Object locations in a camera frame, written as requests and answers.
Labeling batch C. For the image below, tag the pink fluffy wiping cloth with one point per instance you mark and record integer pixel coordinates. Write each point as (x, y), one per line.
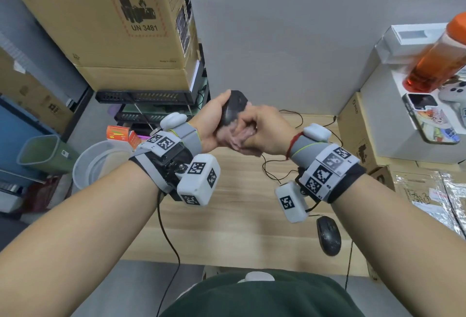
(238, 138)

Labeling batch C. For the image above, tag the white left wrist puck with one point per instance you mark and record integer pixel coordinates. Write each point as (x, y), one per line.
(173, 121)

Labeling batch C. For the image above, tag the white right wrist puck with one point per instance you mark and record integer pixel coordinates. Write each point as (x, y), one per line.
(317, 132)

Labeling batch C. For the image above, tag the person's right forearm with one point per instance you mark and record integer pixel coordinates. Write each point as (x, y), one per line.
(400, 255)

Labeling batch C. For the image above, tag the black computer mouse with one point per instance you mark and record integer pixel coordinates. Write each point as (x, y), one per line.
(328, 236)
(233, 105)

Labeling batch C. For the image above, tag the phone with colourful case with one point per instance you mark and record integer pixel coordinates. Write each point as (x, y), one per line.
(431, 118)

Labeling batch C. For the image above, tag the large white box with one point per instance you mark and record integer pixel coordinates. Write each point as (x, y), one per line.
(386, 127)

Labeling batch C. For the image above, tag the orange box with green print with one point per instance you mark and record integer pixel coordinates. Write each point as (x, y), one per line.
(117, 133)

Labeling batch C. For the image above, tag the left wrist camera rig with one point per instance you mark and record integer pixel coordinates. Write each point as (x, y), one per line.
(198, 185)

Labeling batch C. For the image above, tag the person's right hand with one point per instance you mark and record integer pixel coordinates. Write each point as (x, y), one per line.
(273, 131)

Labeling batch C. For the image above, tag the person's left forearm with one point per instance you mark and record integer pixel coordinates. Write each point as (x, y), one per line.
(73, 247)

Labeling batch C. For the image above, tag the person's dark shirt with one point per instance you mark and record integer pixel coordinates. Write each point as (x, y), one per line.
(262, 298)

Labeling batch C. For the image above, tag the orange bottle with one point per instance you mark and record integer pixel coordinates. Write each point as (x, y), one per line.
(433, 62)

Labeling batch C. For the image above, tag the white wrist puck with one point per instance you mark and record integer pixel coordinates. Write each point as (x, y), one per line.
(173, 121)
(317, 132)

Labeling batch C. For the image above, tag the grey right wrist sleeve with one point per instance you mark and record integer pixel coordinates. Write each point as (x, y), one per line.
(304, 149)

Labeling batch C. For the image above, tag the grey wrist sleeve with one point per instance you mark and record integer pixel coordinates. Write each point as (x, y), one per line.
(304, 149)
(189, 136)

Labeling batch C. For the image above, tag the large stamped cardboard box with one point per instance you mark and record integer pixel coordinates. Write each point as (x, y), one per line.
(73, 25)

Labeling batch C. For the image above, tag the cardboard box with small prints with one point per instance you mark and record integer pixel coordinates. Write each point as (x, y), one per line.
(32, 95)

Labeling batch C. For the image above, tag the person's left hand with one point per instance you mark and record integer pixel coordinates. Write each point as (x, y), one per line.
(207, 124)

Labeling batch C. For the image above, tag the white rounded device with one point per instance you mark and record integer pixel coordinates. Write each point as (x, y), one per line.
(455, 95)

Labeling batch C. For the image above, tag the dark grey padded seat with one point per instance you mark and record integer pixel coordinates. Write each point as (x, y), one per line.
(9, 231)

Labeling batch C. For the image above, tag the plain cardboard box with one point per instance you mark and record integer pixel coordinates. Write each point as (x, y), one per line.
(134, 78)

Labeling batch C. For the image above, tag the lettered brown cardboard box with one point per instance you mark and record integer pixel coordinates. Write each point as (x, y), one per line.
(373, 271)

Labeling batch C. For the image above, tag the cardboard box with black logo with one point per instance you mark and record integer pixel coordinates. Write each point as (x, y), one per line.
(429, 189)

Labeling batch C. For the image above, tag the grey left wrist sleeve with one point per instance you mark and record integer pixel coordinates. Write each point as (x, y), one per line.
(189, 136)

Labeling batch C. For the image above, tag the person's beige trousers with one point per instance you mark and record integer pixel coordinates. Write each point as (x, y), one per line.
(191, 291)

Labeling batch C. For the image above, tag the clear plastic basin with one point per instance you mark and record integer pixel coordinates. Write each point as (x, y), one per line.
(85, 167)

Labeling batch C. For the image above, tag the grey slatted panel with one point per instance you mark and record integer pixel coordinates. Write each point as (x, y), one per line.
(11, 187)

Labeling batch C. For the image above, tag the dark red bag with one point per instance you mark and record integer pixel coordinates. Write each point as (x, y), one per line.
(43, 193)

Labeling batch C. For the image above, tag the blue panel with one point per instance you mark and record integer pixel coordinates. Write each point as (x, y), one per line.
(16, 135)

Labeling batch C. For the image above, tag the small stamped cardboard box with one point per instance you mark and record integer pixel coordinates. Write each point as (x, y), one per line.
(355, 135)

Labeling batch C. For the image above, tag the black stacked tray rack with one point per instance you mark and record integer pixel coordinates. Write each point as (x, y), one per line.
(145, 96)

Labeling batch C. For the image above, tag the small white boxes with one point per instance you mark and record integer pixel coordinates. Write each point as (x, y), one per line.
(400, 42)

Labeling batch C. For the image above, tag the white chest device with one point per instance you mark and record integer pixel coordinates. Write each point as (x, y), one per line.
(256, 277)

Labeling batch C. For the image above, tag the green trash bin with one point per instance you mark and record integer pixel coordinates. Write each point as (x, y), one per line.
(38, 155)

